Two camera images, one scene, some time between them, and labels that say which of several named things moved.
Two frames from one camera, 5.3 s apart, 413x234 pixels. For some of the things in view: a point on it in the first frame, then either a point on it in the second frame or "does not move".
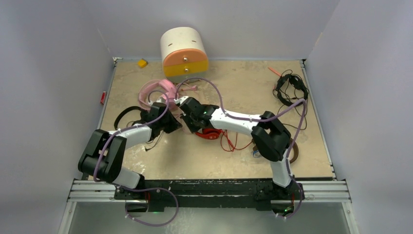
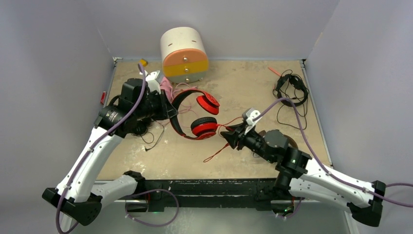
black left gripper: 174,124 -> 166,110
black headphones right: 298,82 does not move
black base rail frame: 267,194 does not move
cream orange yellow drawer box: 184,53 does not move
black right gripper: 193,128 -> 237,137
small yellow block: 142,63 does not move
